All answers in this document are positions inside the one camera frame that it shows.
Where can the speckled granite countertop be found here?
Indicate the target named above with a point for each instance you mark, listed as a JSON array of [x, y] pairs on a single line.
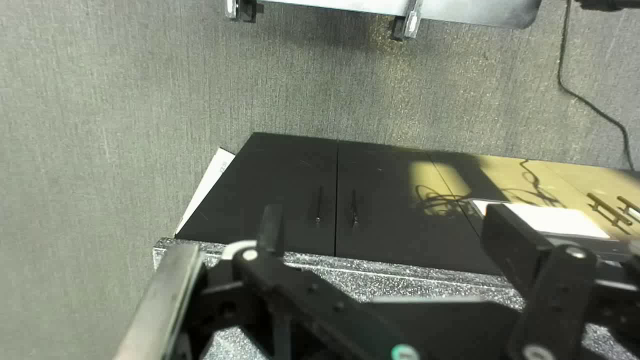
[[400, 280]]

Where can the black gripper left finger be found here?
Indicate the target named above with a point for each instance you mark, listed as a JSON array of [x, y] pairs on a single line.
[[271, 230]]

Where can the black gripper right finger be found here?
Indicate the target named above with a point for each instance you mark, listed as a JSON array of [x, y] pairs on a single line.
[[517, 246]]

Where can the black cabinet door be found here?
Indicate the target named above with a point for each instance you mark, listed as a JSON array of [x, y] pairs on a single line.
[[281, 187], [387, 221]]

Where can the white FedEx cardboard box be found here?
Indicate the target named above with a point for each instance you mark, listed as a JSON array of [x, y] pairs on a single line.
[[210, 187]]

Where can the silver metal stand base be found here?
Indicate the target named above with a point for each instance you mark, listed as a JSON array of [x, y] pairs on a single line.
[[400, 7]]

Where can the white flat block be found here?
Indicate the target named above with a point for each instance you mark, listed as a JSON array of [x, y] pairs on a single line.
[[560, 221]]

